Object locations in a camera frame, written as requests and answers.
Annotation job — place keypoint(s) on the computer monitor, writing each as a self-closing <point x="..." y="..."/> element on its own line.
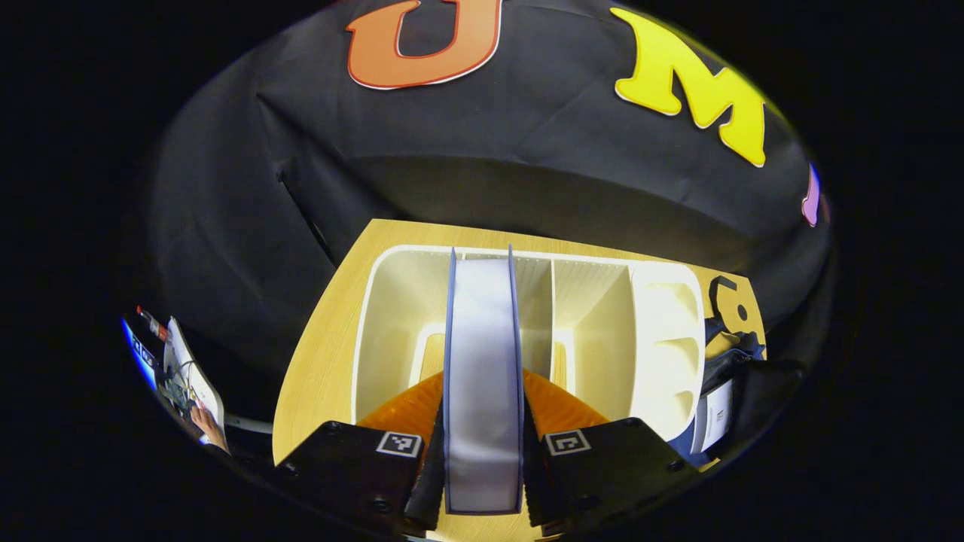
<point x="139" y="354"/>

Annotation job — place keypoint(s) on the small red object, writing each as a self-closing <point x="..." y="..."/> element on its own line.
<point x="153" y="324"/>

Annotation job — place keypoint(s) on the white side table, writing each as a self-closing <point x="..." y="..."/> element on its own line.
<point x="197" y="388"/>

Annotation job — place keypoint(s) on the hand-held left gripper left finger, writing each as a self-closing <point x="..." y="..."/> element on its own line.
<point x="429" y="482"/>

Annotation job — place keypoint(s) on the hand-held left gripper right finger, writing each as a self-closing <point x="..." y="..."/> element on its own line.
<point x="536" y="482"/>

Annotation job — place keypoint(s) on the white plastic bookshelf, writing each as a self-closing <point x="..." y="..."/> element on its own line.
<point x="602" y="324"/>

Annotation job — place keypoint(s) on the white book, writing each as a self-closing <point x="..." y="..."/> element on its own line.
<point x="714" y="418"/>

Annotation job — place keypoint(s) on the blue schoolbag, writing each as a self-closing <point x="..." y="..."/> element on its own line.
<point x="753" y="399"/>

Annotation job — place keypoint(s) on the black backdrop cloth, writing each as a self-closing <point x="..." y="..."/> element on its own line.
<point x="527" y="165"/>

